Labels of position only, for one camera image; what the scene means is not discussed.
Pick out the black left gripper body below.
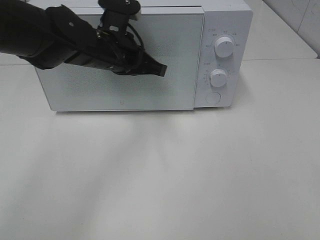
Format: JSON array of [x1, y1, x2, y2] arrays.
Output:
[[67, 9, 143, 75]]

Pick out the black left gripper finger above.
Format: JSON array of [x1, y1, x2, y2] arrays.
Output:
[[98, 0, 141, 15], [136, 50, 167, 77]]

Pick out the white microwave door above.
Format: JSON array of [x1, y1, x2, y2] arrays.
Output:
[[36, 7, 204, 112]]

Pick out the round white door release button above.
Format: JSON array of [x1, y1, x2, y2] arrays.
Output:
[[205, 92, 221, 105]]

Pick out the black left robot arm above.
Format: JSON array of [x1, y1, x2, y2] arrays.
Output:
[[0, 0, 167, 77]]

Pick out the white microwave oven body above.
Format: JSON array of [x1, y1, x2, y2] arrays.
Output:
[[33, 0, 254, 114]]

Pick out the lower white microwave knob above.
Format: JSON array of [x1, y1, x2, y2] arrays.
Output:
[[209, 69, 228, 88]]

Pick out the white microwave knob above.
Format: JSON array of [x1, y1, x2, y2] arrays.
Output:
[[214, 36, 235, 58], [209, 69, 228, 88]]

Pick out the upper white microwave knob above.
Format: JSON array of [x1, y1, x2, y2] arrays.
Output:
[[214, 36, 235, 58]]

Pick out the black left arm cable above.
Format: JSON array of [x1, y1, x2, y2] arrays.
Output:
[[96, 13, 146, 76]]

